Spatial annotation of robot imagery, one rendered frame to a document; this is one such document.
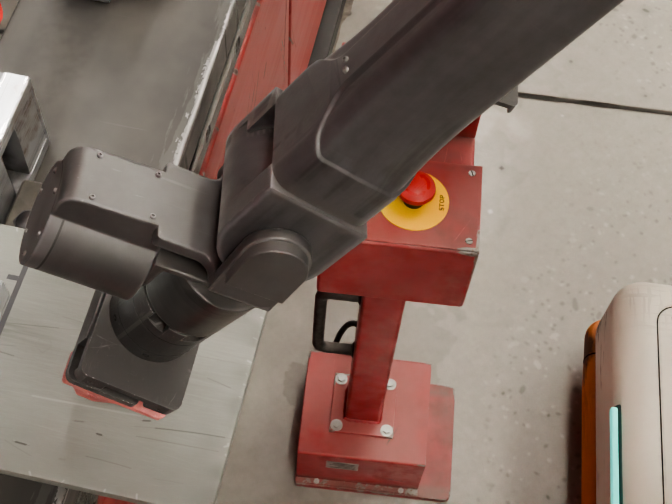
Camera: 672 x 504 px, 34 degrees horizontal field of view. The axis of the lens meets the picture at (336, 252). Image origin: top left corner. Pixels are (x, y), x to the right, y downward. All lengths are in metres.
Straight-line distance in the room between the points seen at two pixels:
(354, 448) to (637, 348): 0.45
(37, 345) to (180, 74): 0.38
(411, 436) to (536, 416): 0.27
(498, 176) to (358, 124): 1.63
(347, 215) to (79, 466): 0.32
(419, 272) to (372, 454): 0.61
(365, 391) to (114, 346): 0.97
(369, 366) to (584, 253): 0.66
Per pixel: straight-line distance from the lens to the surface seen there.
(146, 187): 0.56
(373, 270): 1.13
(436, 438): 1.83
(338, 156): 0.48
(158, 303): 0.60
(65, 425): 0.77
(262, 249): 0.51
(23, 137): 0.98
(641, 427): 1.61
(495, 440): 1.85
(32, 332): 0.80
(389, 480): 1.76
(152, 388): 0.66
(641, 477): 1.59
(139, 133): 1.04
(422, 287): 1.15
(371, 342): 1.45
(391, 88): 0.46
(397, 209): 1.10
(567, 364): 1.93
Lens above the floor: 1.70
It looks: 60 degrees down
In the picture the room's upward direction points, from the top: 5 degrees clockwise
